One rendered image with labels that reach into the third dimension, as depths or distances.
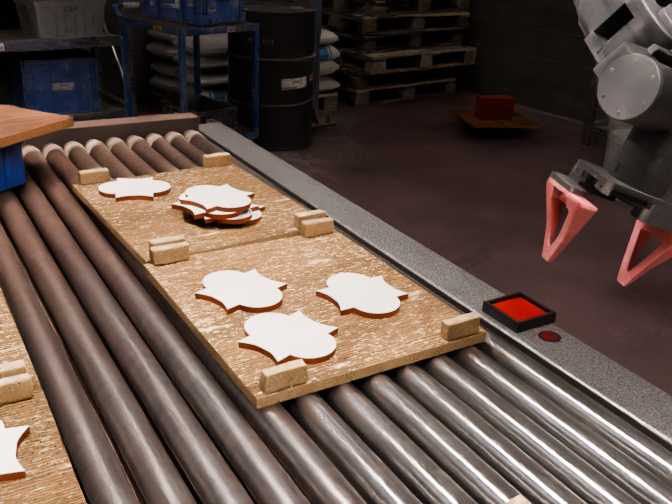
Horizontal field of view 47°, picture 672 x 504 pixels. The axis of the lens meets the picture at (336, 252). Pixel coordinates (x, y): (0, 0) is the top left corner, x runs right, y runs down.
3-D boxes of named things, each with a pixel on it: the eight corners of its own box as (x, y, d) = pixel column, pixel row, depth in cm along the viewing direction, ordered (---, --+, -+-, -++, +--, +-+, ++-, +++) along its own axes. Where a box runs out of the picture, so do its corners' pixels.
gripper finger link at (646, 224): (656, 305, 77) (707, 224, 74) (600, 287, 75) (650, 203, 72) (620, 273, 83) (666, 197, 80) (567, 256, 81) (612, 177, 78)
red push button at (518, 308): (519, 304, 118) (520, 296, 117) (547, 321, 113) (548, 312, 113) (489, 312, 115) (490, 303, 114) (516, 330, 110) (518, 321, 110)
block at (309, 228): (329, 230, 136) (330, 215, 135) (334, 233, 135) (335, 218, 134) (299, 235, 133) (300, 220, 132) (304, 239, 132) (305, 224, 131)
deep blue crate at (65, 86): (84, 99, 557) (79, 47, 542) (103, 111, 527) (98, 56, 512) (12, 105, 530) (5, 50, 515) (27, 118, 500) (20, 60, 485)
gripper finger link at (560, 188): (602, 288, 75) (652, 204, 72) (542, 270, 72) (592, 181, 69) (569, 257, 81) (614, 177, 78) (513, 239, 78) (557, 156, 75)
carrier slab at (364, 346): (334, 237, 138) (334, 228, 137) (486, 341, 106) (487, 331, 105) (143, 272, 121) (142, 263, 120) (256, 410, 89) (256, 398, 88)
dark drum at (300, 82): (281, 124, 570) (283, 0, 535) (329, 144, 528) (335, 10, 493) (211, 134, 536) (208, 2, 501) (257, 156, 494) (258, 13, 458)
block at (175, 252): (186, 255, 123) (185, 240, 122) (190, 260, 122) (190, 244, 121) (149, 262, 120) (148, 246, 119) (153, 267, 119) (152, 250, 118)
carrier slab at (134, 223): (232, 169, 171) (232, 162, 170) (331, 232, 140) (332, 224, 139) (72, 192, 153) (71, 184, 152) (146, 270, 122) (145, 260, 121)
